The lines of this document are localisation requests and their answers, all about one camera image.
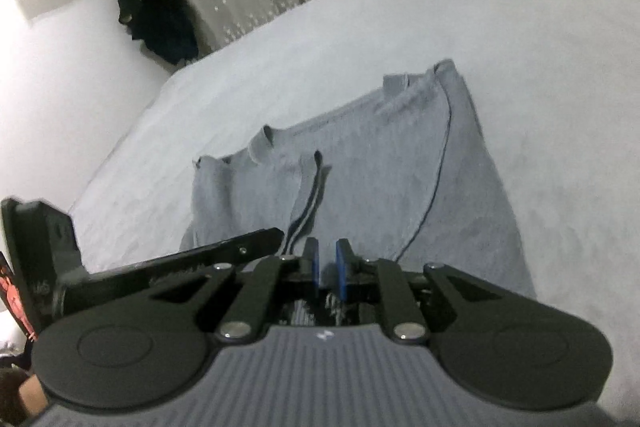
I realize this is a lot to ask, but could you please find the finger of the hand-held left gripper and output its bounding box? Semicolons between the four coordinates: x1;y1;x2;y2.
210;227;286;269

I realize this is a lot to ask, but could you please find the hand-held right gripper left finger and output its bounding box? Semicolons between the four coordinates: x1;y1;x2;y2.
148;237;321;344

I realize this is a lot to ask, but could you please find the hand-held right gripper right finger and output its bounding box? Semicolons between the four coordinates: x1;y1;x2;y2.
335;237;505;346

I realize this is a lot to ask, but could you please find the grey knit sweater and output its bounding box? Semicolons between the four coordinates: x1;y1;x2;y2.
180;59;539;329

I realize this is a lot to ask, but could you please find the black hanging garment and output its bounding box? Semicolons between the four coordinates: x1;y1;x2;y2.
116;0;200;67

